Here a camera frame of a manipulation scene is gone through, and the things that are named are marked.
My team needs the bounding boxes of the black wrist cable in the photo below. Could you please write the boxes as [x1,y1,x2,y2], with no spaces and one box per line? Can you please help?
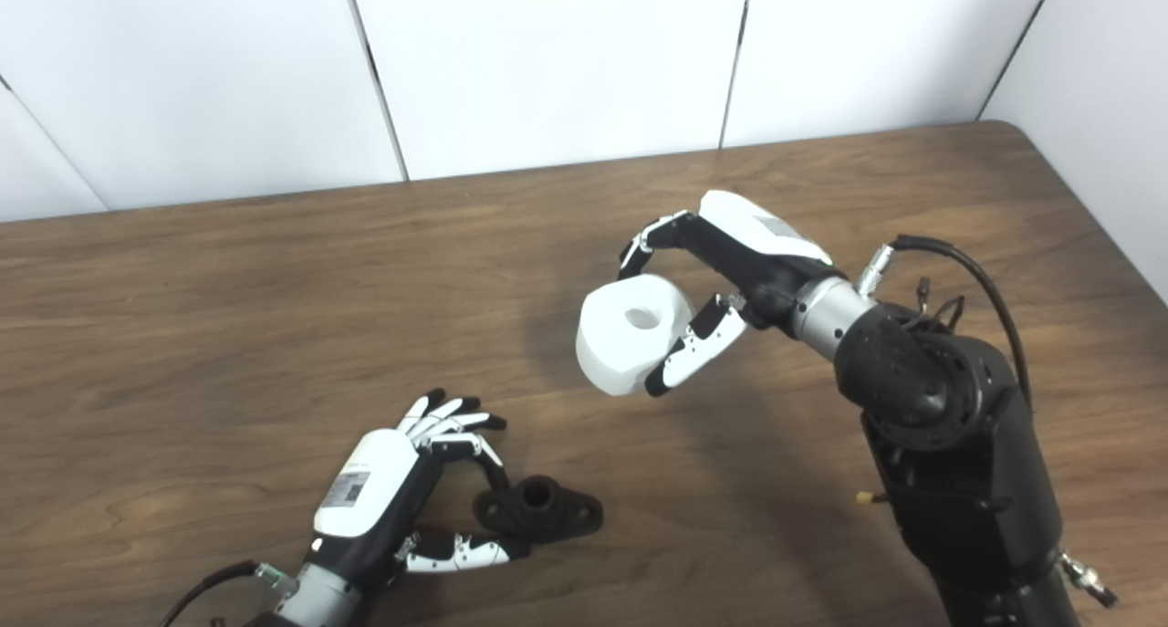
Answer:
[160,560,297,627]
[858,235,1119,610]

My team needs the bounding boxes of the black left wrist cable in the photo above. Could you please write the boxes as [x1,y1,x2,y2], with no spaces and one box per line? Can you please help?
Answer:
[160,560,297,627]

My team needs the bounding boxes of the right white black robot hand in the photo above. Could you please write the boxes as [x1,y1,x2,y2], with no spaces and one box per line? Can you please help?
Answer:
[618,190,836,398]

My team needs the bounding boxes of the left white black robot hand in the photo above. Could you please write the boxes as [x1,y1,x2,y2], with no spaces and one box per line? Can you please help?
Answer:
[313,388,532,596]

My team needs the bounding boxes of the black flanged holder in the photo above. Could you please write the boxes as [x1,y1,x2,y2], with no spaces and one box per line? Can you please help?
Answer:
[473,475,605,545]

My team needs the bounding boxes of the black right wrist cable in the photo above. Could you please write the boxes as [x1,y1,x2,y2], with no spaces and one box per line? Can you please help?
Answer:
[858,235,1119,610]

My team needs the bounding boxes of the round white piece with holes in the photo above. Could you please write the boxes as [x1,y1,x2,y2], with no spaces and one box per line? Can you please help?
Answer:
[575,274,696,397]

